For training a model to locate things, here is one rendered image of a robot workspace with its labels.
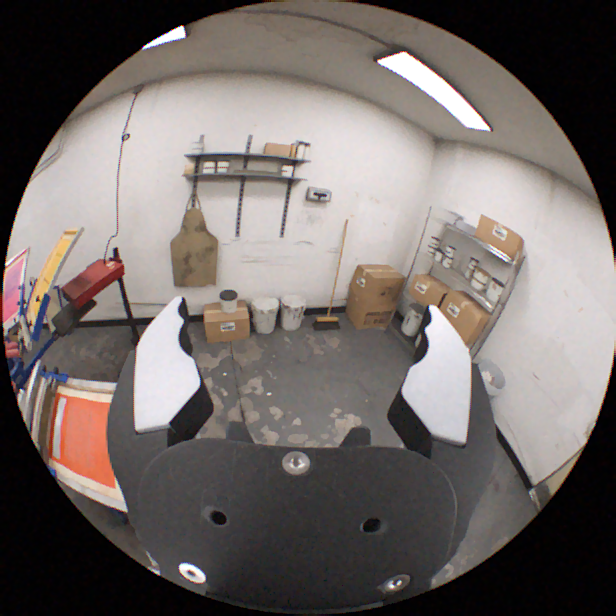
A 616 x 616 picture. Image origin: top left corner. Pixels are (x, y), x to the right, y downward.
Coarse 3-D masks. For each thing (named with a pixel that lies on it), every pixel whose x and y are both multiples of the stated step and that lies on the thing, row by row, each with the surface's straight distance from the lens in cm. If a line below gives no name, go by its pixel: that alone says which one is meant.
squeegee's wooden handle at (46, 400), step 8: (48, 384) 134; (48, 392) 133; (48, 400) 133; (40, 408) 130; (48, 408) 133; (40, 416) 128; (48, 416) 132; (40, 424) 128; (40, 432) 128; (40, 440) 127
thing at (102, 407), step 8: (56, 400) 138; (72, 400) 127; (80, 400) 123; (88, 400) 119; (56, 408) 136; (64, 408) 130; (88, 408) 116; (96, 408) 113; (104, 408) 110; (64, 416) 127; (104, 416) 108; (64, 424) 125; (96, 424) 109; (104, 424) 106; (96, 432) 108; (104, 432) 105; (104, 440) 103
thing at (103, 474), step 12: (60, 432) 127; (60, 444) 125; (96, 444) 106; (60, 456) 124; (96, 456) 104; (108, 456) 100; (72, 468) 116; (84, 468) 109; (96, 468) 104; (108, 468) 99; (96, 480) 103; (108, 480) 99
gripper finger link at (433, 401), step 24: (432, 312) 11; (432, 336) 10; (456, 336) 10; (432, 360) 8; (456, 360) 9; (408, 384) 7; (432, 384) 8; (456, 384) 8; (408, 408) 7; (432, 408) 7; (456, 408) 7; (408, 432) 7; (432, 432) 7; (456, 432) 7
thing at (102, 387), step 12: (60, 384) 140; (72, 384) 128; (84, 384) 121; (96, 384) 116; (108, 384) 111; (36, 408) 148; (36, 420) 145; (36, 444) 145; (84, 492) 105; (96, 492) 99; (108, 504) 95; (120, 504) 91
